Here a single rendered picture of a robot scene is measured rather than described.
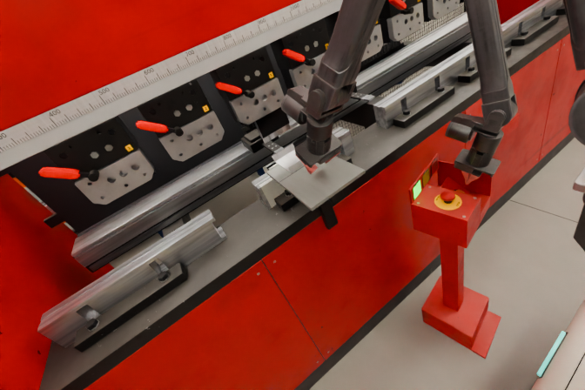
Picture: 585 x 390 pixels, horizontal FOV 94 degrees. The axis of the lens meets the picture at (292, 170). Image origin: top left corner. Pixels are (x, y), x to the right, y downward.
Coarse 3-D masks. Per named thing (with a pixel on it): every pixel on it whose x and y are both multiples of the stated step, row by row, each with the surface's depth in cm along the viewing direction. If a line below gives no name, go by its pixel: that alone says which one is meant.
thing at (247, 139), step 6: (252, 132) 108; (258, 132) 106; (240, 138) 110; (246, 138) 106; (252, 138) 103; (258, 138) 104; (276, 138) 107; (246, 144) 105; (252, 144) 102; (258, 144) 103; (264, 144) 103; (270, 144) 101; (276, 144) 100; (252, 150) 103; (258, 150) 104; (270, 150) 98; (276, 150) 96
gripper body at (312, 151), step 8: (304, 144) 67; (312, 144) 62; (320, 144) 61; (328, 144) 62; (336, 144) 66; (296, 152) 67; (304, 152) 65; (312, 152) 65; (320, 152) 64; (328, 152) 65; (312, 160) 64
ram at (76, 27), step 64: (0, 0) 46; (64, 0) 50; (128, 0) 55; (192, 0) 60; (256, 0) 66; (0, 64) 49; (64, 64) 53; (128, 64) 58; (192, 64) 64; (0, 128) 52; (64, 128) 56
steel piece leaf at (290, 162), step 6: (294, 150) 92; (288, 156) 90; (294, 156) 89; (276, 162) 89; (282, 162) 88; (288, 162) 87; (294, 162) 86; (300, 162) 82; (288, 168) 84; (294, 168) 81
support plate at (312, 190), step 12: (276, 168) 87; (324, 168) 78; (336, 168) 76; (348, 168) 74; (360, 168) 72; (276, 180) 81; (288, 180) 79; (300, 180) 77; (312, 180) 75; (324, 180) 73; (336, 180) 71; (348, 180) 70; (300, 192) 72; (312, 192) 71; (324, 192) 69; (336, 192) 69; (312, 204) 67
